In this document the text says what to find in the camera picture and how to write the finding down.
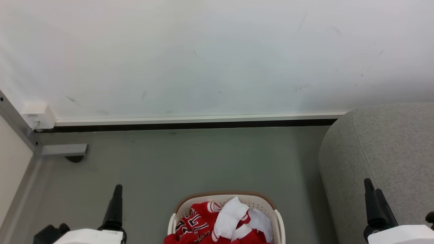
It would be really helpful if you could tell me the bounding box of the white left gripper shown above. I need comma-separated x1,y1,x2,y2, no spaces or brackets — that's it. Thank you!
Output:
54,185,127,244

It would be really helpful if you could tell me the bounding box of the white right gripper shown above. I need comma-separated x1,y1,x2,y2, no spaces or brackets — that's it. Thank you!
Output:
364,178,434,244

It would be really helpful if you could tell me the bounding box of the red lettered jersey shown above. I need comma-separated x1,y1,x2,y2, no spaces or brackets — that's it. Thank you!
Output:
164,202,222,244

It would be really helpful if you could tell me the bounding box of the red and white garment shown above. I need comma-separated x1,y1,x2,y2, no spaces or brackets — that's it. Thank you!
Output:
211,196,274,244

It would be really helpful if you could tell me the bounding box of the white laundry basket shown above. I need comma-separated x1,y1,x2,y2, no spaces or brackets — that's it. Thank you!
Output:
167,191,286,244

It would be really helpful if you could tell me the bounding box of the grey fabric sofa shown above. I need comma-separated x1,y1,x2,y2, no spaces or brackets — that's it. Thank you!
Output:
318,103,434,244

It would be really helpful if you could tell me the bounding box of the beige partition panel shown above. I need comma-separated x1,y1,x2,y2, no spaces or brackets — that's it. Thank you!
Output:
0,115,34,227

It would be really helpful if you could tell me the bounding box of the white and black baseboard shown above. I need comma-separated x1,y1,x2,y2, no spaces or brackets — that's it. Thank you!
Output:
34,111,348,134

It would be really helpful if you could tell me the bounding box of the grey metal frame foot bar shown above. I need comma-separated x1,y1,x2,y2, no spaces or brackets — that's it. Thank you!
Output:
41,144,88,157

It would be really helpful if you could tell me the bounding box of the grey metal partition frame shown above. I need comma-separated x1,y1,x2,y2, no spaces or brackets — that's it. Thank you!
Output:
0,90,44,244

